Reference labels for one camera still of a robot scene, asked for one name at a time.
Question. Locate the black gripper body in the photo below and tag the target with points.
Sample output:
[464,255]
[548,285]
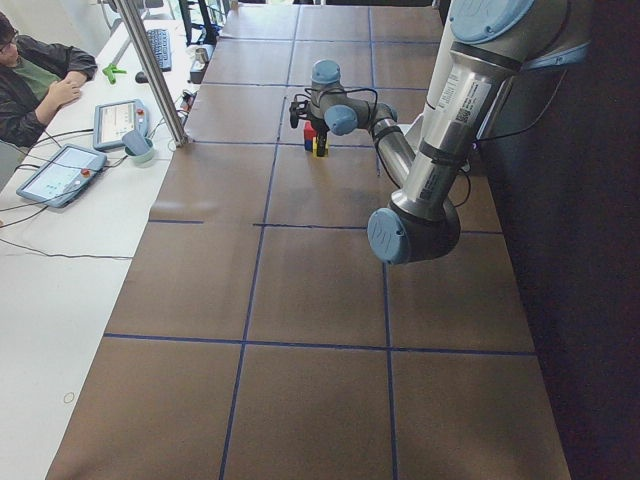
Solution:
[320,134]

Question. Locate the yellow cube block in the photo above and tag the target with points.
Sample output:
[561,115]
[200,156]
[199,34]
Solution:
[320,147]

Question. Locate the red cube block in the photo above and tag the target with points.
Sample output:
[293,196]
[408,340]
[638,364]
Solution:
[309,133]

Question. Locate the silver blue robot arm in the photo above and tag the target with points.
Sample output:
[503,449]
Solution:
[485,44]

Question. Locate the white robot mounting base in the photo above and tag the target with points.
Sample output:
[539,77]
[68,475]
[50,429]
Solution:
[415,132]

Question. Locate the black box on desk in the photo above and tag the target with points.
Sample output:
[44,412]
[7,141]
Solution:
[198,70]

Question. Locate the orange black connector block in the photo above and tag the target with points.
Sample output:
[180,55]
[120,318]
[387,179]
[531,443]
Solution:
[187,100]

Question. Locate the silver metal cup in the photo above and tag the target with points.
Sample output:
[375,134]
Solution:
[201,55]

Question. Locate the white pillar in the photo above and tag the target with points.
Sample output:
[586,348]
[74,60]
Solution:
[441,72]

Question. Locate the black keyboard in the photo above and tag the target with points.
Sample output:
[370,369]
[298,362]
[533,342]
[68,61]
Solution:
[159,41]

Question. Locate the far teach pendant tablet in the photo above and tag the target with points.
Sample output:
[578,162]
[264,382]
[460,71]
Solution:
[113,120]

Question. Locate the teach pendant tablet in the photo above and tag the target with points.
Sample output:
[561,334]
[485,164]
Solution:
[64,176]
[113,120]

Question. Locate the green plastic tool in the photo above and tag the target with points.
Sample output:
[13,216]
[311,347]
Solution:
[111,71]

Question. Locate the near teach pendant tablet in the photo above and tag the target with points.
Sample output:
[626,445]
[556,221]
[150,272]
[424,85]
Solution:
[64,176]

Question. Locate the seated person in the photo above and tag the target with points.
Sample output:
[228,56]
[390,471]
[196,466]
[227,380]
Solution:
[37,80]

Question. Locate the aluminium frame post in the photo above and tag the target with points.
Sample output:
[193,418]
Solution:
[137,34]

